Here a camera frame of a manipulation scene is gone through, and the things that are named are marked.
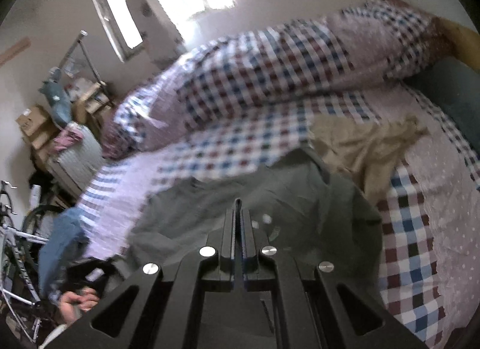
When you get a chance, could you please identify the grey smile t-shirt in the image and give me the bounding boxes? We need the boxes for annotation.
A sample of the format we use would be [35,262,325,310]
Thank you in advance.
[125,147,383,298]

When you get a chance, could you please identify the black clothes rack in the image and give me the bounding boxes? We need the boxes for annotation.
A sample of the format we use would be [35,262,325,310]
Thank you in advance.
[58,30,112,99]

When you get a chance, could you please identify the person's left hand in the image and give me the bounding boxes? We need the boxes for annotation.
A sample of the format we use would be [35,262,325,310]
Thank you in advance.
[58,287,99,325]

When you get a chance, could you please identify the folded blue jeans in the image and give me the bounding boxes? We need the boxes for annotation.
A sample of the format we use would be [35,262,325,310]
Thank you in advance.
[38,208,89,298]

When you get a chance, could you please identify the white road bicycle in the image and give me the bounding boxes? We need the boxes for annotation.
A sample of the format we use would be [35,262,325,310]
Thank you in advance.
[1,181,64,348]

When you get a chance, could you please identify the silver ribbed suitcase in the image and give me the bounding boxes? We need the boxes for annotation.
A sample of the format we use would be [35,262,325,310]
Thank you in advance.
[46,123,106,199]

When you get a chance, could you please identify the checkered bed sheet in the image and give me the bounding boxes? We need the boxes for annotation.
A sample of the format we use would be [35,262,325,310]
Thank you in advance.
[78,84,479,348]

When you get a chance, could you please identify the pink cloth on suitcase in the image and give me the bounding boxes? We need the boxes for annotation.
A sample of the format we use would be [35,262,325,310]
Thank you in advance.
[51,121,85,154]

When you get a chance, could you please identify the cardboard box stack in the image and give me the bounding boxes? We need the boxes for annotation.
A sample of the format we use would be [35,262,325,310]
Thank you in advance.
[16,105,59,171]

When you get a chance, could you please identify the tan crumpled garment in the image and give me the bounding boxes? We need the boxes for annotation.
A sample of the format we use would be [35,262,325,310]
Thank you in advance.
[309,115,428,205]

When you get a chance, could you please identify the wooden bedside cabinet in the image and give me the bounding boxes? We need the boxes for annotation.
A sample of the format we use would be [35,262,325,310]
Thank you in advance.
[72,81,114,140]

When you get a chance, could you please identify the blue shark plush toy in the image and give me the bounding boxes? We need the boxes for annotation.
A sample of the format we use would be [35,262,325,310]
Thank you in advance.
[39,67,72,129]

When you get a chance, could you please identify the tied patterned curtain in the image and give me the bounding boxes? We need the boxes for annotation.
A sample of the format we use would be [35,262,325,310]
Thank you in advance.
[126,0,185,70]

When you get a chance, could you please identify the dark blue grey pillow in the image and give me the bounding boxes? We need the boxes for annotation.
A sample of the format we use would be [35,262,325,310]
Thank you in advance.
[404,57,480,153]

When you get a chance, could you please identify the rolled checkered quilt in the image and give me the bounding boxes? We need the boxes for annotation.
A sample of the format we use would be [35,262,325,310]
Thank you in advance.
[100,0,454,160]

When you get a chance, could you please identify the wooden headboard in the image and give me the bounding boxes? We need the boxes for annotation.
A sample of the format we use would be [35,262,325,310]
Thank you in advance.
[438,17,480,72]

